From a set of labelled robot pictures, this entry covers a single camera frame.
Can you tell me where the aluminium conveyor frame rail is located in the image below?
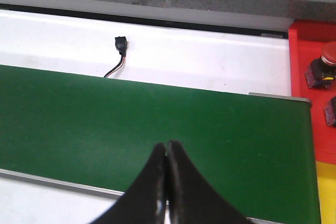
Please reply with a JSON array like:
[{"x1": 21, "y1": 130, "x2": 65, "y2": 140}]
[{"x1": 1, "y1": 95, "x2": 311, "y2": 219}]

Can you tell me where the red plastic tray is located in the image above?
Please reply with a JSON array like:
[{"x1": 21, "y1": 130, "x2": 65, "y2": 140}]
[{"x1": 288, "y1": 20, "x2": 335, "y2": 164}]

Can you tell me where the green conveyor belt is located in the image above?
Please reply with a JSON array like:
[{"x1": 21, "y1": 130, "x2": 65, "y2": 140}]
[{"x1": 1, "y1": 66, "x2": 321, "y2": 223}]

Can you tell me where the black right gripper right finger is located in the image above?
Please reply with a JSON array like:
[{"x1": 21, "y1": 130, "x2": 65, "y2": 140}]
[{"x1": 167, "y1": 140, "x2": 251, "y2": 223}]

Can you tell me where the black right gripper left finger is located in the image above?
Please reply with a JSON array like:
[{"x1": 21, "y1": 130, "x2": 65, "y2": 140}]
[{"x1": 93, "y1": 143, "x2": 166, "y2": 223}]

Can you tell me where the red mushroom push button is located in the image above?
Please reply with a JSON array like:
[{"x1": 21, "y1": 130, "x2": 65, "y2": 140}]
[
  {"x1": 323, "y1": 97, "x2": 336, "y2": 127},
  {"x1": 305, "y1": 41, "x2": 335, "y2": 89}
]

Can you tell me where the small black clip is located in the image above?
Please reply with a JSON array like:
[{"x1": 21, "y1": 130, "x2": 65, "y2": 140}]
[{"x1": 115, "y1": 36, "x2": 127, "y2": 57}]

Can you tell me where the yellow plastic tray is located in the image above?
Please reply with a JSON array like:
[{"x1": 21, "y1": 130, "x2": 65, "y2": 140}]
[{"x1": 316, "y1": 162, "x2": 336, "y2": 224}]

